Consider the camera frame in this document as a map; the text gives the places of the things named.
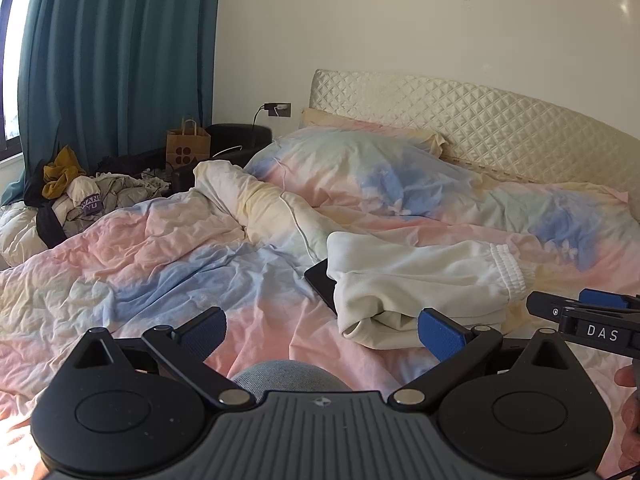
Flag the pale yellow pillow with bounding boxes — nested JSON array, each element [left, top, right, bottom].
[[299, 107, 450, 157]]

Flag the cream white sweat pants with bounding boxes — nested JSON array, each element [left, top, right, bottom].
[[326, 231, 539, 351]]

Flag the brown paper bag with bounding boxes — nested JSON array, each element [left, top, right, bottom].
[[166, 117, 212, 172]]

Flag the grey hoodie with purple print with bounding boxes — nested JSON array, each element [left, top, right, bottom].
[[50, 172, 172, 237]]

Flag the cream quilted headboard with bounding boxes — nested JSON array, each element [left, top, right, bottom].
[[308, 68, 640, 200]]

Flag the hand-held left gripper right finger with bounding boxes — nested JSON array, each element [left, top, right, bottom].
[[390, 307, 577, 408]]

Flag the black tablet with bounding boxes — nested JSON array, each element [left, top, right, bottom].
[[303, 257, 342, 317]]

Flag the pastel bed duvet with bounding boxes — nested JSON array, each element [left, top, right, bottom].
[[0, 160, 640, 480]]

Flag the person's right hand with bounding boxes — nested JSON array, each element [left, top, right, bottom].
[[615, 365, 640, 472]]

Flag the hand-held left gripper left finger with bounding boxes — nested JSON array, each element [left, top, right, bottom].
[[65, 306, 256, 408]]

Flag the window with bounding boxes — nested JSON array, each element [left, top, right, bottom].
[[0, 0, 40, 162]]

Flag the pastel tie-dye pillow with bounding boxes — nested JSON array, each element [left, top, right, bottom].
[[244, 127, 483, 222]]

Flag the teal curtain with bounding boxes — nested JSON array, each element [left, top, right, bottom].
[[17, 0, 224, 173]]

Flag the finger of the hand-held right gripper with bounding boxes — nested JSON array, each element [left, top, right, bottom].
[[526, 288, 640, 322], [558, 307, 640, 361]]

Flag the mustard yellow garment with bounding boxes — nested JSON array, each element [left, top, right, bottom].
[[42, 145, 87, 199]]

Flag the black nightstand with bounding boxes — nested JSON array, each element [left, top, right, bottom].
[[171, 123, 274, 194]]

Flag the white puffy quilt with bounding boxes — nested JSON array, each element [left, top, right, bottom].
[[0, 204, 51, 269]]

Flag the black garment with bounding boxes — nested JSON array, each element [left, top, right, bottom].
[[24, 159, 69, 250]]

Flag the black charger with cable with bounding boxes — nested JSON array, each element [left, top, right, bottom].
[[252, 102, 284, 130]]

